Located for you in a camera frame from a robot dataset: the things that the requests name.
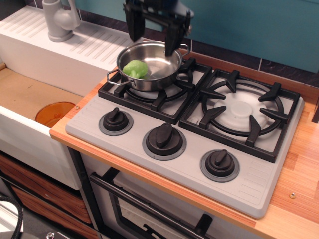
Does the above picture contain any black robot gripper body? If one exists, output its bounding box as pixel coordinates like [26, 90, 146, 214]
[123, 0, 194, 27]

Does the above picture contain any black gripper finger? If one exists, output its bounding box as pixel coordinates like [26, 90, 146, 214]
[165, 17, 191, 56]
[125, 10, 145, 42]

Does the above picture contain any green toy cauliflower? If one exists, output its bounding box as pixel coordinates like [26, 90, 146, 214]
[122, 60, 148, 79]

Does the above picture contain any stainless steel pot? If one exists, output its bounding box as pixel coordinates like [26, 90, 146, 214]
[106, 41, 190, 92]

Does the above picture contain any black left stove knob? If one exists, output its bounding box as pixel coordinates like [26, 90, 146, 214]
[99, 107, 134, 136]

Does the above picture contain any black stove knob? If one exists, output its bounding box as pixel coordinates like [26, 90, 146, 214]
[99, 107, 134, 136]
[200, 149, 240, 183]
[142, 123, 187, 161]

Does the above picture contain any black middle stove knob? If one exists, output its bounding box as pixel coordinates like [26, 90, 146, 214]
[142, 123, 187, 161]

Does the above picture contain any black right stove knob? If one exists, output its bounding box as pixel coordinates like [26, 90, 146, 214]
[200, 149, 240, 183]

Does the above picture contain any grey toy stove top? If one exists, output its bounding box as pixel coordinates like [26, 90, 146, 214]
[65, 65, 305, 220]

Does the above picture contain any grey toy faucet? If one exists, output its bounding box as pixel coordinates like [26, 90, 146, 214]
[42, 0, 81, 42]

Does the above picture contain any black left burner grate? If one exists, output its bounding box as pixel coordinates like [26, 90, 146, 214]
[98, 58, 213, 124]

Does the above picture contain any black burner grate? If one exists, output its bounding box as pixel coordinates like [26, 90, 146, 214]
[179, 69, 304, 163]
[98, 58, 213, 124]

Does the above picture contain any white toy sink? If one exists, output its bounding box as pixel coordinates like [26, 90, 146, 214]
[0, 6, 132, 190]

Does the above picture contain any black right burner grate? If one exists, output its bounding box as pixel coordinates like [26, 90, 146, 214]
[179, 69, 304, 163]

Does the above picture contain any orange sink drain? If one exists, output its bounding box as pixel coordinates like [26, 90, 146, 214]
[35, 102, 75, 128]

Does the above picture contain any upper wood drawer front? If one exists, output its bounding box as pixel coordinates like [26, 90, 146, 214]
[0, 152, 91, 223]

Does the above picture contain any wood drawer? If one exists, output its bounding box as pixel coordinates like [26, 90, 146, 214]
[12, 186, 99, 239]
[0, 152, 91, 223]

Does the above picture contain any lower wood drawer front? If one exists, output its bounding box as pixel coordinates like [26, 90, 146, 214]
[12, 186, 99, 239]

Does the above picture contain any teal left wall cabinet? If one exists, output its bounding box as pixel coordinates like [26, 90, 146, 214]
[74, 0, 171, 32]

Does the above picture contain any teal wall cabinet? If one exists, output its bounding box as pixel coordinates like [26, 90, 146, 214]
[181, 0, 319, 73]
[74, 0, 171, 32]

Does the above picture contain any teal right wall cabinet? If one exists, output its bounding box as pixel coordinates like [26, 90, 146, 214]
[181, 0, 319, 73]

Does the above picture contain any oven door with handle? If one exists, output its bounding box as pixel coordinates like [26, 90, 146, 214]
[89, 167, 250, 239]

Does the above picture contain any black braided cable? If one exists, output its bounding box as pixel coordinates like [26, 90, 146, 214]
[0, 195, 24, 235]

